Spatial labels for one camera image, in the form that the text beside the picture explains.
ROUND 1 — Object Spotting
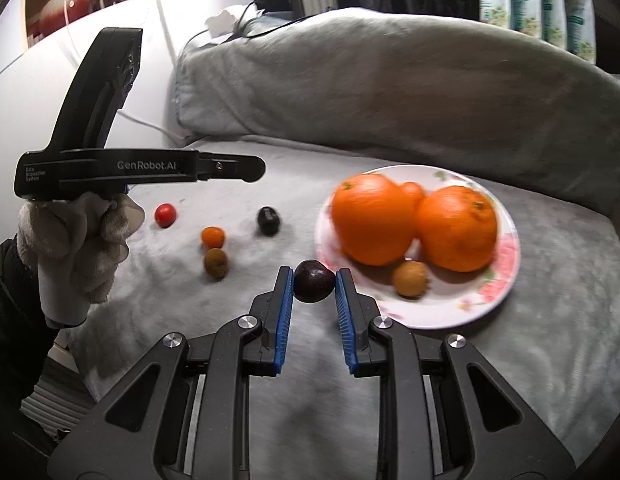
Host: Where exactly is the person's left hand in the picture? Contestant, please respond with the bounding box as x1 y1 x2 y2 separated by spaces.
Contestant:
17 191 144 329

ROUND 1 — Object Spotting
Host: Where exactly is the small orange tangerine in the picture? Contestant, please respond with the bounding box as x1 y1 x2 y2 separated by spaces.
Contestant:
400 181 427 207

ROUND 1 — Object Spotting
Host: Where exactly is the dark purple plum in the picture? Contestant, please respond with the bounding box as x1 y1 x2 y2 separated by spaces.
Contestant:
293 259 337 304
256 206 281 236

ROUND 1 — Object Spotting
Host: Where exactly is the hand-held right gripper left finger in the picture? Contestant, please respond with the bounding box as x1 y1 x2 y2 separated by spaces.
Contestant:
49 266 297 480

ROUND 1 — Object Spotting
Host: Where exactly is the floral white plate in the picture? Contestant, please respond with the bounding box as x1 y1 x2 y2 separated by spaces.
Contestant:
314 164 521 331

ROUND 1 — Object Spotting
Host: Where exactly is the small orange kumquat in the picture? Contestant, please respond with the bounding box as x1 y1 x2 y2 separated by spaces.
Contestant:
201 226 227 250

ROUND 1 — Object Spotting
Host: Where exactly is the small brown round fruit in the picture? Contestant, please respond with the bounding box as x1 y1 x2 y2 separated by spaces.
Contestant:
392 260 432 300
204 248 230 280

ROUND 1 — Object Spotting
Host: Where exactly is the red cherry tomato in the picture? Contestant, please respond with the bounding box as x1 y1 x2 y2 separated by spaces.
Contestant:
155 203 178 229

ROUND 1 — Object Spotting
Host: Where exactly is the large orange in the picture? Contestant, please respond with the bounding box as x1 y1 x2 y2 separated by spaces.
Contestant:
415 186 499 272
331 174 421 267

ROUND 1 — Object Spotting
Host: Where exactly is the red printed wall hanging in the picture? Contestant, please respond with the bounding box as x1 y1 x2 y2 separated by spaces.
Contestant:
25 0 142 52

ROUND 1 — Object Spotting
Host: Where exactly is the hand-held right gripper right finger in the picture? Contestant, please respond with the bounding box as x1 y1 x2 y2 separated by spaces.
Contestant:
335 267 575 480

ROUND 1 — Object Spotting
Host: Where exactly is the black cable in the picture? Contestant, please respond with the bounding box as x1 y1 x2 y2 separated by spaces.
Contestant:
234 1 313 39

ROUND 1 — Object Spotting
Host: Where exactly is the white cable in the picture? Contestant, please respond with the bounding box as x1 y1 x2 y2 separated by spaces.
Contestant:
117 109 187 142

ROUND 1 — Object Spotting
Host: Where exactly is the white power strip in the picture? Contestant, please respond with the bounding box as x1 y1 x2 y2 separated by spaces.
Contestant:
206 5 251 37

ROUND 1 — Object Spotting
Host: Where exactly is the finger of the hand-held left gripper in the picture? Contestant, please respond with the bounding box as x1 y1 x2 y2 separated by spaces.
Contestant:
197 152 267 184

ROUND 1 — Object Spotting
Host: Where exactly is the person's left forearm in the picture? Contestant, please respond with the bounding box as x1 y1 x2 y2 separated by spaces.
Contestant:
0 237 66 411

